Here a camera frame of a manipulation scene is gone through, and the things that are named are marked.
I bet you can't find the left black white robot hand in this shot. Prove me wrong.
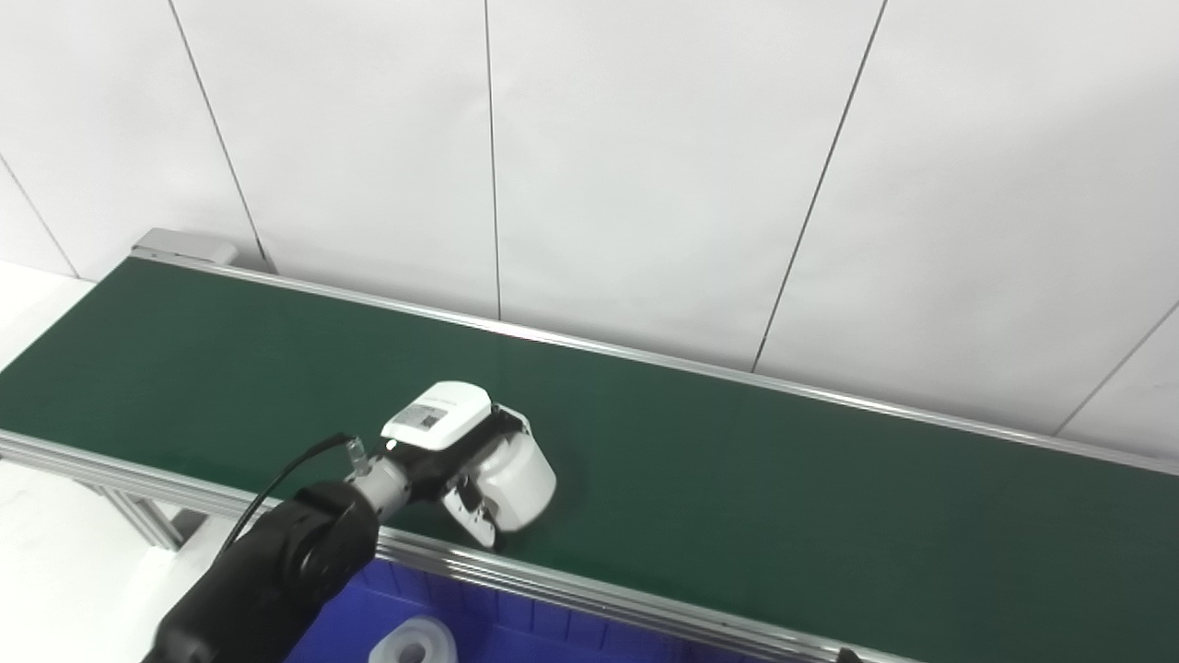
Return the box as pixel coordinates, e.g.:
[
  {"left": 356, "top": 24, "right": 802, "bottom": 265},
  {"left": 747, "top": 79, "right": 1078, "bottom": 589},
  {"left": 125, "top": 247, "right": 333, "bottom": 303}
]
[{"left": 380, "top": 380, "right": 535, "bottom": 553}]

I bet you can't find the white cylindrical part with holes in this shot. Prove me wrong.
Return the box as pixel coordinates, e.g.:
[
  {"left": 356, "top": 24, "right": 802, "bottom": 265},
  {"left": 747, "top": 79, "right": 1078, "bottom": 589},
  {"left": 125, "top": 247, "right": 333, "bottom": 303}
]
[
  {"left": 474, "top": 428, "right": 558, "bottom": 533},
  {"left": 368, "top": 616, "right": 460, "bottom": 663}
]

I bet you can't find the green conveyor belt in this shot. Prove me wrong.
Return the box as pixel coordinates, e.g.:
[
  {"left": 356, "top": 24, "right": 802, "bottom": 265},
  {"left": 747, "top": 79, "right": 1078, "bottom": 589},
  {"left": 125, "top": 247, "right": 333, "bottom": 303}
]
[
  {"left": 0, "top": 245, "right": 1179, "bottom": 663},
  {"left": 0, "top": 256, "right": 1179, "bottom": 663}
]

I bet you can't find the blue plastic bin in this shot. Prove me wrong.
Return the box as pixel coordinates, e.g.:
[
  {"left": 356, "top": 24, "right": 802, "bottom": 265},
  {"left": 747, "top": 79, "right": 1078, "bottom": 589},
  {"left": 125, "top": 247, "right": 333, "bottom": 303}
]
[{"left": 284, "top": 555, "right": 747, "bottom": 663}]

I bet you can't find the grey conveyor end cap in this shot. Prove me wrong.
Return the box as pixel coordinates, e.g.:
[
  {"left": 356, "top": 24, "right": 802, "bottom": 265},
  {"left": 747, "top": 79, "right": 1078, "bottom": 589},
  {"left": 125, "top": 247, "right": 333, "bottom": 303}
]
[{"left": 132, "top": 227, "right": 277, "bottom": 274}]

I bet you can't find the aluminium conveyor leg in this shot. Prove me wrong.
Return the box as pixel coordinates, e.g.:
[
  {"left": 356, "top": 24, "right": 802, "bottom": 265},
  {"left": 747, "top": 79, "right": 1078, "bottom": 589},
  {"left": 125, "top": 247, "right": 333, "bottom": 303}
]
[{"left": 88, "top": 479, "right": 190, "bottom": 553}]

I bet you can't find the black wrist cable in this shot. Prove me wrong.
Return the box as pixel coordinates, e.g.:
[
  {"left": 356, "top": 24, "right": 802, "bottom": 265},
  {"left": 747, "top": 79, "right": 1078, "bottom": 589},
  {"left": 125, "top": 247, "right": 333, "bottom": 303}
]
[{"left": 219, "top": 432, "right": 366, "bottom": 555}]

